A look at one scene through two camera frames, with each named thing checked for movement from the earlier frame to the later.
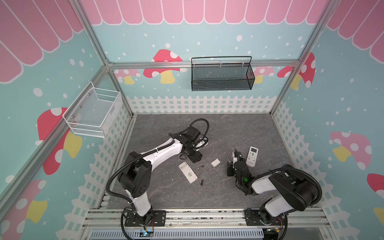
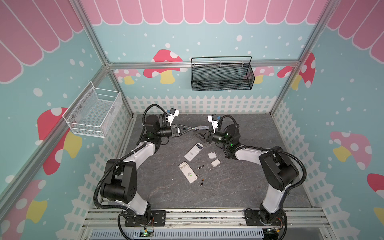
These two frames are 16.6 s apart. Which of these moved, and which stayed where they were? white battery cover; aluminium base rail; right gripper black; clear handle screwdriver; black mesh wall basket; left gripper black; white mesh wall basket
Moved: left gripper black; right gripper black; clear handle screwdriver
Stayed: black mesh wall basket; white battery cover; white mesh wall basket; aluminium base rail
